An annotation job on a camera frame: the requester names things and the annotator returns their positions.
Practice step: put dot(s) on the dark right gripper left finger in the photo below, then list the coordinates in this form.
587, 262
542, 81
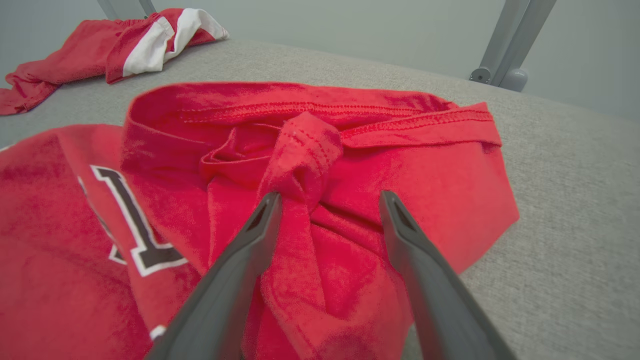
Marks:
225, 300

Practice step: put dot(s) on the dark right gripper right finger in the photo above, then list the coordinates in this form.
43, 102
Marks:
440, 310

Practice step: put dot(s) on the red jersey with black numbers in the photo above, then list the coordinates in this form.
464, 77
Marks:
350, 225

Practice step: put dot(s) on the red shorts with white stripe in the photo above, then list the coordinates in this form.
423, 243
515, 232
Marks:
85, 50

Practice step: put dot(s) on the grey fabric sofa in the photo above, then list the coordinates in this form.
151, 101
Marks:
575, 200

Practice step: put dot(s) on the grey metal trolley frame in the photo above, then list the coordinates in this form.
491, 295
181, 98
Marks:
125, 7

